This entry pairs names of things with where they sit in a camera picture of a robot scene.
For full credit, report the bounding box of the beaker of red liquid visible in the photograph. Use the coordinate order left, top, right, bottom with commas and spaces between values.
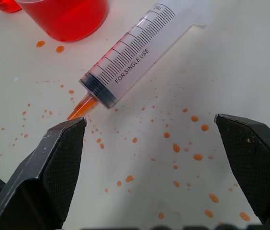
16, 0, 109, 42

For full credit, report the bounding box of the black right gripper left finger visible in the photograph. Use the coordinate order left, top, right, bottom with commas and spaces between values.
0, 116, 88, 230

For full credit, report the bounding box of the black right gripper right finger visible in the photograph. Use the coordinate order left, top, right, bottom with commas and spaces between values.
214, 113, 270, 225

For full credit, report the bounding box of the red liquid container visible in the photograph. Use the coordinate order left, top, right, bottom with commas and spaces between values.
0, 0, 23, 13

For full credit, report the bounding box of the large clear plastic syringe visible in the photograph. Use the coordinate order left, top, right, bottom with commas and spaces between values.
67, 3, 207, 121

